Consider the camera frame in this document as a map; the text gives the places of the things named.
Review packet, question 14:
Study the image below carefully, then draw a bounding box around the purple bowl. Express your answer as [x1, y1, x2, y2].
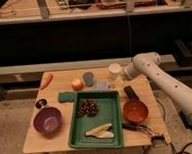
[33, 107, 62, 135]

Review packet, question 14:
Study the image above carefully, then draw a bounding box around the light blue towel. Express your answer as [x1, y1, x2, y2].
[93, 81, 109, 91]

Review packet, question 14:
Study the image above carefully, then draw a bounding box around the black handled brush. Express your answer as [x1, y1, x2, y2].
[121, 122, 161, 137]

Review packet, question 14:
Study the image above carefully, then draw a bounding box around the white cup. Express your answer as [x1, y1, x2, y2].
[108, 63, 122, 79]

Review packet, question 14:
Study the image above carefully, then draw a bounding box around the black remote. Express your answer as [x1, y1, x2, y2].
[124, 86, 138, 100]

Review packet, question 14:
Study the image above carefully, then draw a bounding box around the grey blue cup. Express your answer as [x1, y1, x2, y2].
[82, 72, 94, 87]

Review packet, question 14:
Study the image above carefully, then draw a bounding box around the small black round lid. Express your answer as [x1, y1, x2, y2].
[35, 99, 47, 109]

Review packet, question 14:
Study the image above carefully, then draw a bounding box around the wooden table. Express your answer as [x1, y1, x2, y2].
[23, 68, 171, 153]

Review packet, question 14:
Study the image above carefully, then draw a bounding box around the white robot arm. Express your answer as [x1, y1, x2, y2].
[123, 52, 192, 120]

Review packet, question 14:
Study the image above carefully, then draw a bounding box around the orange carrot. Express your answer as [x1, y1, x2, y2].
[39, 73, 53, 90]

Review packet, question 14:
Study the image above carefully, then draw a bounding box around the green sponge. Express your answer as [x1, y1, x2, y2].
[58, 91, 76, 102]

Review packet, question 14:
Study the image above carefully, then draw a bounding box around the orange bowl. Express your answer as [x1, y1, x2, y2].
[123, 100, 149, 123]

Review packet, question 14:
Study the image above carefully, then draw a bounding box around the green plastic tray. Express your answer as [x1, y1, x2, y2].
[68, 91, 124, 148]

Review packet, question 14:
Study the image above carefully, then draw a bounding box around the orange apple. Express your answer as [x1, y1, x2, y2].
[71, 79, 83, 91]

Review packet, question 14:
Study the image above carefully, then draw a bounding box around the bunch of dark grapes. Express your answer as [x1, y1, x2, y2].
[77, 99, 98, 117]

